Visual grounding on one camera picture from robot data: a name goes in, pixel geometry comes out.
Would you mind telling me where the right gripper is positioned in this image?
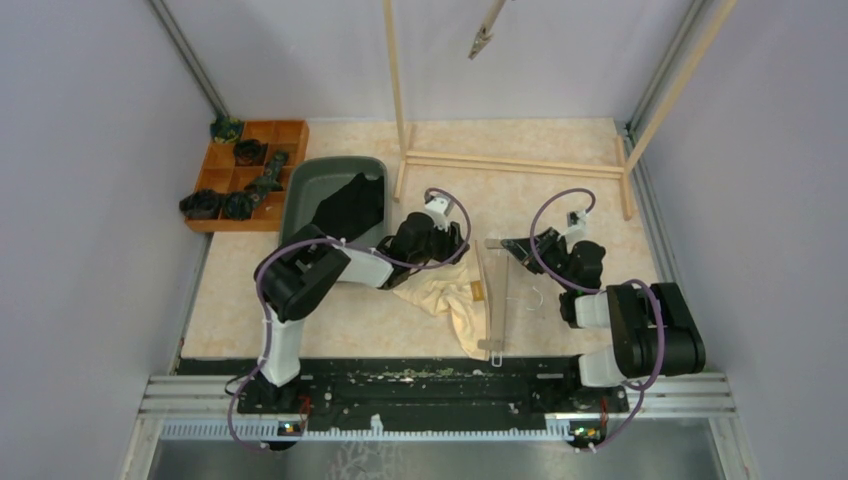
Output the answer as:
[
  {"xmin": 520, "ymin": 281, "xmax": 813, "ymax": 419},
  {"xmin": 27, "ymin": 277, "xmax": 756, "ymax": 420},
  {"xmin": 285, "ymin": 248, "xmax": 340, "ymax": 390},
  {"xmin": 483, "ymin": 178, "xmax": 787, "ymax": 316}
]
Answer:
[{"xmin": 505, "ymin": 228, "xmax": 577, "ymax": 292}]

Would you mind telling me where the beige clip hanger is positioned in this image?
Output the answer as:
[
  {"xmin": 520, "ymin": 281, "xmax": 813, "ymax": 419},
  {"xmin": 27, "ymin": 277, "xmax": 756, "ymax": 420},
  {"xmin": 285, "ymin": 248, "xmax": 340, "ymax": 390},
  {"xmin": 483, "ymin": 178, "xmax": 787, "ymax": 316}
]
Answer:
[{"xmin": 478, "ymin": 238, "xmax": 510, "ymax": 368}]

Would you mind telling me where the beige cotton underwear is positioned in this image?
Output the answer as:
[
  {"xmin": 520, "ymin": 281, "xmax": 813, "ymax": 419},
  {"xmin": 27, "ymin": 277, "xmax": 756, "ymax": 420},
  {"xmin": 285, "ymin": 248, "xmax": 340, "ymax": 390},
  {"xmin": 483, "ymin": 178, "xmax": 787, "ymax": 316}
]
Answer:
[{"xmin": 392, "ymin": 246, "xmax": 490, "ymax": 361}]

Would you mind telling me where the black garment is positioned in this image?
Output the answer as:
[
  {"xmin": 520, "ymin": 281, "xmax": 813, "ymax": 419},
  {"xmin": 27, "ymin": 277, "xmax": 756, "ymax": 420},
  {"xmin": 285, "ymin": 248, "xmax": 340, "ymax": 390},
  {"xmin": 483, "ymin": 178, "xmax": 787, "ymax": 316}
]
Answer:
[{"xmin": 311, "ymin": 173, "xmax": 385, "ymax": 240}]

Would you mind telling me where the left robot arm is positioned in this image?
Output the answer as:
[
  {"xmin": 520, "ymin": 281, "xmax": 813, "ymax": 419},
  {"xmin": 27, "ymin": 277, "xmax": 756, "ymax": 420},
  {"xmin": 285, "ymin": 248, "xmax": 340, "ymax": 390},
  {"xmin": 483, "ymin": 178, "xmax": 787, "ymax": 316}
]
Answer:
[{"xmin": 253, "ymin": 212, "xmax": 469, "ymax": 414}]

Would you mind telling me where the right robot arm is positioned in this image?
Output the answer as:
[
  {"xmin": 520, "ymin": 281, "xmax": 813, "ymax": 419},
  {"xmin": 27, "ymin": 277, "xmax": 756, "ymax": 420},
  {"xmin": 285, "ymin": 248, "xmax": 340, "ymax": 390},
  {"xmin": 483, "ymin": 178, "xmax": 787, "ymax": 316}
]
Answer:
[{"xmin": 499, "ymin": 228, "xmax": 706, "ymax": 412}]

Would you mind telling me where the dark green plastic bin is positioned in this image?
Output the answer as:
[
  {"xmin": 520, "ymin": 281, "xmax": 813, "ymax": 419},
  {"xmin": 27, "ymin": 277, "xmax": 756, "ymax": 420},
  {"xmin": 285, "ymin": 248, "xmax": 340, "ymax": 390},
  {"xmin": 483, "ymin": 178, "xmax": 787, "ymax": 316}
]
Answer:
[{"xmin": 278, "ymin": 156, "xmax": 391, "ymax": 247}]

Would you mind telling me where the orange compartment tray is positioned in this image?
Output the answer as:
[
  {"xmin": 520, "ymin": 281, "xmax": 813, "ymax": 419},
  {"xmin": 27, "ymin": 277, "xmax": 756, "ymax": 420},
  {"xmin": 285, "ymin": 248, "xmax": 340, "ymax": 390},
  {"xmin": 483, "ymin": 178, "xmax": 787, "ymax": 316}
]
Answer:
[{"xmin": 184, "ymin": 119, "xmax": 310, "ymax": 233}]

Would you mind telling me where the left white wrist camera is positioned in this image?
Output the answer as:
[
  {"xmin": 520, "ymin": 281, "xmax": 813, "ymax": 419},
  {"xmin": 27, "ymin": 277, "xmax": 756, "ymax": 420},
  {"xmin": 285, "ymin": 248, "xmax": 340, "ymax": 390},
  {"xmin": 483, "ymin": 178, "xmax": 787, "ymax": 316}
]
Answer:
[{"xmin": 424, "ymin": 195, "xmax": 455, "ymax": 231}]

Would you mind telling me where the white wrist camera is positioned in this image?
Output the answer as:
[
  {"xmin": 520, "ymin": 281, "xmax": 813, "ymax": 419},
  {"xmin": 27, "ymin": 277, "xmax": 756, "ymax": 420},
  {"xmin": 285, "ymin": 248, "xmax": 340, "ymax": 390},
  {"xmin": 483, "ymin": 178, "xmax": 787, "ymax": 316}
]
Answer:
[
  {"xmin": 563, "ymin": 210, "xmax": 588, "ymax": 245},
  {"xmin": 424, "ymin": 195, "xmax": 455, "ymax": 231}
]

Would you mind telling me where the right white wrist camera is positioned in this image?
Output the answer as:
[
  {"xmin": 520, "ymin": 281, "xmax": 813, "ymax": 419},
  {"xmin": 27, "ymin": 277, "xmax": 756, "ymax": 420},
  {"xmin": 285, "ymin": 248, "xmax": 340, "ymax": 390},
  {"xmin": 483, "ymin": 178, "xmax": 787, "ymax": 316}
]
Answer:
[{"xmin": 563, "ymin": 210, "xmax": 588, "ymax": 245}]

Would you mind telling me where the wooden clothes rack frame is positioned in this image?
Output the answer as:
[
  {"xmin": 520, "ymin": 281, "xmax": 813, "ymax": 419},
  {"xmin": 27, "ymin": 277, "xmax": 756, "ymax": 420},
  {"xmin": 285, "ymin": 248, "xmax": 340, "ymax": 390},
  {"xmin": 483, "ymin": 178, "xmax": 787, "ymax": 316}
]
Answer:
[{"xmin": 379, "ymin": 1, "xmax": 735, "ymax": 219}]

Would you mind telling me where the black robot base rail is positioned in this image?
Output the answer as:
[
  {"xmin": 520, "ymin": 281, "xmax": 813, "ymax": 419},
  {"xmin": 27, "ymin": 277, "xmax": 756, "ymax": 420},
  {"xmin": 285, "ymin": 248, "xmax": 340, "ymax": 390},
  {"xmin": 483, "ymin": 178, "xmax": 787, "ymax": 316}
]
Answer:
[{"xmin": 236, "ymin": 357, "xmax": 629, "ymax": 433}]

